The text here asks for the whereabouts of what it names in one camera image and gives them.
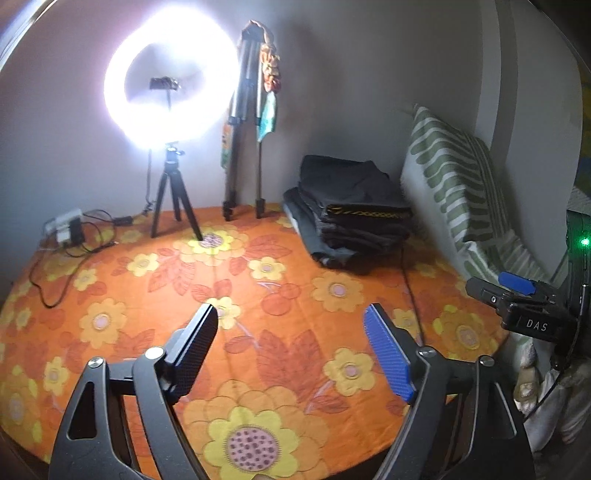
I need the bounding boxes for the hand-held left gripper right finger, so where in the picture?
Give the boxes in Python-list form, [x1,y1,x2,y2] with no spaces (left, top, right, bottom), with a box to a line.
[364,302,537,480]

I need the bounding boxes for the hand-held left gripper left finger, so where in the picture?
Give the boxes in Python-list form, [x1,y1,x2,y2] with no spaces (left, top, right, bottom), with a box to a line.
[48,303,219,480]

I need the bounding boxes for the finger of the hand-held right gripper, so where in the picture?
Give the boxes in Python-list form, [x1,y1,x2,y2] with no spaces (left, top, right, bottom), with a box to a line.
[498,271,555,302]
[465,276,511,311]

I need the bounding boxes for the black pants with yellow stripes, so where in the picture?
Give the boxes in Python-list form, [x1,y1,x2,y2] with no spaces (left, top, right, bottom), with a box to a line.
[298,154,413,222]

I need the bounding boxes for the person's right hand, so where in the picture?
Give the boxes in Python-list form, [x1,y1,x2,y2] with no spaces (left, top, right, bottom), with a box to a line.
[513,342,591,445]

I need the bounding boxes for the orange floral bed sheet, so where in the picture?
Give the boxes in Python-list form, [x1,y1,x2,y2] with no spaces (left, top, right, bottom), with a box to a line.
[0,203,513,476]

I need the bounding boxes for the green white striped pillow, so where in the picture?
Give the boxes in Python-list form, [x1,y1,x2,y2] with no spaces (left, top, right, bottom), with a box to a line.
[400,104,555,283]

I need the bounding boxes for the stack of dark folded clothes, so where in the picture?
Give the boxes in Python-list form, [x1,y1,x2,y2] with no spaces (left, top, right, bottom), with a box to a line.
[283,187,411,269]

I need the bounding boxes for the black tripod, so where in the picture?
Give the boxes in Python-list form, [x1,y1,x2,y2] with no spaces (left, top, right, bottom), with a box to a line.
[150,143,204,242]

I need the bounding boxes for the white power strip with plugs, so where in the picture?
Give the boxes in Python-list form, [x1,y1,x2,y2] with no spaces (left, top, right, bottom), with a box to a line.
[44,209,86,246]

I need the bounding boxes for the silver tripod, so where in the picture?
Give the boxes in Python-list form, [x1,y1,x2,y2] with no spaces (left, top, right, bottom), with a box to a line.
[222,21,269,223]

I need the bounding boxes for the colourful cloth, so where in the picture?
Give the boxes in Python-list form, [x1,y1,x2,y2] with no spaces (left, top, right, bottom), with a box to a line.
[219,32,281,172]

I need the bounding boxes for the black cable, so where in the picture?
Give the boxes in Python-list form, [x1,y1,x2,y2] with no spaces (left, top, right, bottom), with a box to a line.
[30,210,136,308]

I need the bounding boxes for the ring light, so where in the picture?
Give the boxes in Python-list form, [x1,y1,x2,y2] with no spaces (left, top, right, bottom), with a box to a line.
[104,18,241,151]

